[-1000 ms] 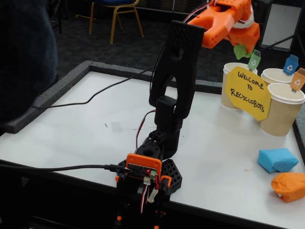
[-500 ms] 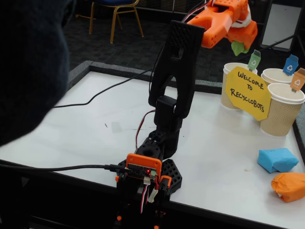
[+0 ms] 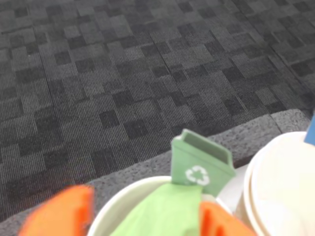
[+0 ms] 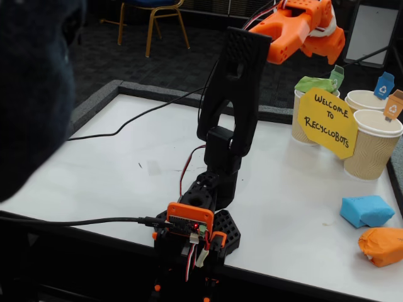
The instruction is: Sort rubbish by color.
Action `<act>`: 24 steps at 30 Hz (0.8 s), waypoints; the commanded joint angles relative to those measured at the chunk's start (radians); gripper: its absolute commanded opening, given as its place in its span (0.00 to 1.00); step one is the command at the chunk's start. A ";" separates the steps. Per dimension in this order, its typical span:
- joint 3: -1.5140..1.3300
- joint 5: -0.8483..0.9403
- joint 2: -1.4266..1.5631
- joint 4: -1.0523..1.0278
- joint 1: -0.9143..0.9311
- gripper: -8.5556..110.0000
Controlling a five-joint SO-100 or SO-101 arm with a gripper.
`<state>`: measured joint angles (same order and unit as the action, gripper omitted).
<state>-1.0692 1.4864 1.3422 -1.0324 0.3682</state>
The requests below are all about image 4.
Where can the black framed white panel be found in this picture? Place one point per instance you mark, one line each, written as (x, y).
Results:
(371, 31)

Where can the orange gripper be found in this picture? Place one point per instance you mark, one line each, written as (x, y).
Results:
(327, 47)

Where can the blue paper wad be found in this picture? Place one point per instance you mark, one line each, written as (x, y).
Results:
(365, 209)

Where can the orange and black robot arm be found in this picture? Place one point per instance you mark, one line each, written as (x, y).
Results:
(245, 44)

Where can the paper cup blue bin tag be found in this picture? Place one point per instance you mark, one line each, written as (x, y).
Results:
(362, 99)

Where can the short grey foam border strip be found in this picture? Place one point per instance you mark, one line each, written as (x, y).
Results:
(274, 114)

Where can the paper cup orange bin tag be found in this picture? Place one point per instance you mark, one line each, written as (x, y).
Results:
(371, 151)

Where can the paper cup green bin tag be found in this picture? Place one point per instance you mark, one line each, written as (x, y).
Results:
(297, 126)

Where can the orange paper wad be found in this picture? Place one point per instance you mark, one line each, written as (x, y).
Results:
(384, 247)

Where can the yellow welcome sign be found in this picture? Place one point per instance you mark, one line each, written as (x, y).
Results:
(327, 126)

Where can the gold frame blue chair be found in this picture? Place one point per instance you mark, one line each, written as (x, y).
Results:
(151, 2)

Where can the black robot base clamp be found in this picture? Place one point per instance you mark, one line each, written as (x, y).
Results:
(228, 226)

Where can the green paper wad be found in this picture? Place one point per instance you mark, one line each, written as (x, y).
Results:
(311, 83)

